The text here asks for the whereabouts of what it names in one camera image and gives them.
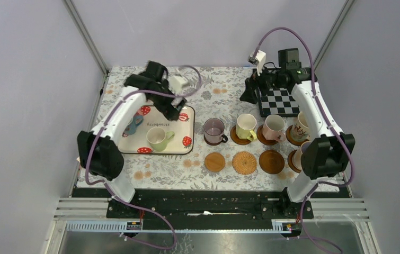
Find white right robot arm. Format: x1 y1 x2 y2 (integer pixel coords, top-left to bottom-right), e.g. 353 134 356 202
240 48 355 218

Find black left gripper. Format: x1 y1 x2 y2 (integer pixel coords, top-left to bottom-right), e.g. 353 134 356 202
149 79 186 121

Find purple cup dark handle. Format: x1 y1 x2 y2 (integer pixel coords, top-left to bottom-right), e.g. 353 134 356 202
203 118 227 137

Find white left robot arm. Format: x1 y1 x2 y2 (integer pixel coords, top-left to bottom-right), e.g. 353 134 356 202
77 61 189 217

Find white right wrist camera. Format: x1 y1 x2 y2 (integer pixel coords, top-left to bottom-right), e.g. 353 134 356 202
248 50 266 76

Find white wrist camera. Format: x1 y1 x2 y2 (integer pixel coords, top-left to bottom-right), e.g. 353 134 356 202
248 50 266 76
167 75 189 94

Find light bamboo coaster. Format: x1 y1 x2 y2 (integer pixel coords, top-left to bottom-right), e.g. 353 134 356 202
205 152 226 173

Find cream tray with black rim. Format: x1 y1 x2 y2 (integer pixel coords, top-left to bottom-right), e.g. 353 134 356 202
118 105 195 155

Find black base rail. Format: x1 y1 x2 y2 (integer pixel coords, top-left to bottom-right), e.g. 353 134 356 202
106 189 314 230

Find white cup yellow handle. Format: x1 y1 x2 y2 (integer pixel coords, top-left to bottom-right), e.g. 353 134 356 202
236 114 257 142

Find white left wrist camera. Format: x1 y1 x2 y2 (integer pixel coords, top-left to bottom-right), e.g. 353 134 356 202
167 75 189 94

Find white cup green body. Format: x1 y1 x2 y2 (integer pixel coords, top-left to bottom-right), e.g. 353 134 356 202
146 127 175 152

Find white cup pink handle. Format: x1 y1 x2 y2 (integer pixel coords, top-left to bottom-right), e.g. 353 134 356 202
136 107 145 116

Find lilac cup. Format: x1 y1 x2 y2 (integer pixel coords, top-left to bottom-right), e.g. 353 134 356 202
292 141 311 172

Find white cup pink front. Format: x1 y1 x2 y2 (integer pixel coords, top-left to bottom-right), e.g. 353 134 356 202
262 114 287 142

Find black white chessboard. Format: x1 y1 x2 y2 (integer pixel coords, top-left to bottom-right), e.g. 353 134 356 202
256 68 311 117

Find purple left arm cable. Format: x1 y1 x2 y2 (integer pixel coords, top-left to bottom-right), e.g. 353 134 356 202
85 65 202 250

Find brown ridged wooden coaster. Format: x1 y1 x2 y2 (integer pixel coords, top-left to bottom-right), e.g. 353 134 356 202
259 150 285 175

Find large cream cup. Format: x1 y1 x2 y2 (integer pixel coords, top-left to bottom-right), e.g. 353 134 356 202
290 112 310 142

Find dark walnut coaster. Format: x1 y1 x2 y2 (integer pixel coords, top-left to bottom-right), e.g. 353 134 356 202
203 135 228 146

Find white cup blue handle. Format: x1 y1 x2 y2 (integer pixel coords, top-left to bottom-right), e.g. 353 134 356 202
122 114 143 138

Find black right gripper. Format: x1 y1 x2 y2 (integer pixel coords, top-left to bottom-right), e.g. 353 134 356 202
238 61 284 105

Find woven rattan coaster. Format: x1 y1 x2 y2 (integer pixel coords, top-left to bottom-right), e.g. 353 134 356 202
232 151 257 175

